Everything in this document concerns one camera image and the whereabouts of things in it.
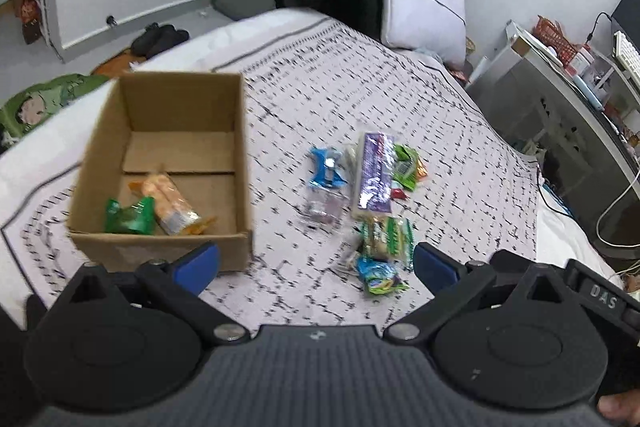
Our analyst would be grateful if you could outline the green labelled snack packet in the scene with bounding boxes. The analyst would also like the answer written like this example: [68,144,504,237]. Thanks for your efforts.
[392,143,422,192]

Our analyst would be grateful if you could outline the green white cracker packet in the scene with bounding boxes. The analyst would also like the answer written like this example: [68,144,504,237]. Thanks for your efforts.
[357,214,416,265]

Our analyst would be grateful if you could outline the white keyboard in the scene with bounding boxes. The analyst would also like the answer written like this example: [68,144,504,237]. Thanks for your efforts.
[614,31,640,88]

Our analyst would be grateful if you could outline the light blue tube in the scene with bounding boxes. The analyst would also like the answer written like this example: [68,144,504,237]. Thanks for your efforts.
[571,73,607,108]

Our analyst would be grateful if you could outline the person's right hand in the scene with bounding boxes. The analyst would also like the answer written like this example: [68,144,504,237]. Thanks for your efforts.
[597,391,640,424]

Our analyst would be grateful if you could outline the black monitor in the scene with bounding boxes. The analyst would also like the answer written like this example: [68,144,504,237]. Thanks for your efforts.
[611,0,640,45]

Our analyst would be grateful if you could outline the green printed cloth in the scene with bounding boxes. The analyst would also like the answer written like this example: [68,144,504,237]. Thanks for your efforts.
[0,74,108,152]

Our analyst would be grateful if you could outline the clear packet with pale snack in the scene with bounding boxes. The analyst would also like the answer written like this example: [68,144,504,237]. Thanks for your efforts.
[302,184,347,230]

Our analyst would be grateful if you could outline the orange cloth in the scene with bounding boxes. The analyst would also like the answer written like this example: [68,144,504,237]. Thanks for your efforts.
[91,49,136,78]

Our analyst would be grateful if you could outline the black slipper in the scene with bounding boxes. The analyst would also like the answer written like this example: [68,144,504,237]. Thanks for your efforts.
[150,26,191,54]
[131,23,162,56]

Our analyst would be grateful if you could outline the blue green snack packet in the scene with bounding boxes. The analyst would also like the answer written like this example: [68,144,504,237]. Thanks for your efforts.
[352,254,408,297]

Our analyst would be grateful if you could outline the orange printed bag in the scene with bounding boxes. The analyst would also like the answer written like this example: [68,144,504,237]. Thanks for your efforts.
[10,0,45,45]

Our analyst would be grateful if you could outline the white desk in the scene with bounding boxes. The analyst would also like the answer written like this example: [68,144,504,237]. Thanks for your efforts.
[467,21,640,258]

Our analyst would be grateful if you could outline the black cable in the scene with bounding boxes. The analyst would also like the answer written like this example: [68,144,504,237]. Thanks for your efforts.
[586,12,614,45]

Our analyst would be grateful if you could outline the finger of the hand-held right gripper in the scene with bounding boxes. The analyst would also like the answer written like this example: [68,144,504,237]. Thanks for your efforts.
[489,249,571,278]

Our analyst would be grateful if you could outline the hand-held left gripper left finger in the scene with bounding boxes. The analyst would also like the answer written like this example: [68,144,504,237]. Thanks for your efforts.
[39,242,251,349]

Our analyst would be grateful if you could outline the pale grey pillow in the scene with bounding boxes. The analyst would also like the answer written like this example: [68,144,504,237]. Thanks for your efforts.
[381,0,467,68]

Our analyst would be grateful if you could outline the cardboard box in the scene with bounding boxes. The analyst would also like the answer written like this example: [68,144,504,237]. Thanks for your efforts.
[67,71,253,275]
[502,21,558,62]

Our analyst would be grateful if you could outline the white bed sheet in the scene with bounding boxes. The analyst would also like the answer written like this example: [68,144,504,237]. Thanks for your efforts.
[0,7,626,328]

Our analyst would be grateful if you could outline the patterned bed blanket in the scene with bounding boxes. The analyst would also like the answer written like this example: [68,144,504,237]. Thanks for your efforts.
[0,9,551,323]

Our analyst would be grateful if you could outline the orange biscuit packet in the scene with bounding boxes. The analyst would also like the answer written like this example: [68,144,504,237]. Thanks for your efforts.
[127,172,217,237]

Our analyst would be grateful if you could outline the flat cardboard box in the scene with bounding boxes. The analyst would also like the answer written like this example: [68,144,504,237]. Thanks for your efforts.
[502,21,558,62]

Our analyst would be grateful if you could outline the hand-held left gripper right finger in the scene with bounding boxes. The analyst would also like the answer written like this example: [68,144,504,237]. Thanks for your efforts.
[382,242,601,349]

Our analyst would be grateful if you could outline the long purple snack packet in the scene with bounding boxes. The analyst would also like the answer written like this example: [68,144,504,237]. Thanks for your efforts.
[349,132,399,214]

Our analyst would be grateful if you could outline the red basket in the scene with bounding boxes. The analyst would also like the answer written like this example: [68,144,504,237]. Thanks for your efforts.
[532,16,578,60]

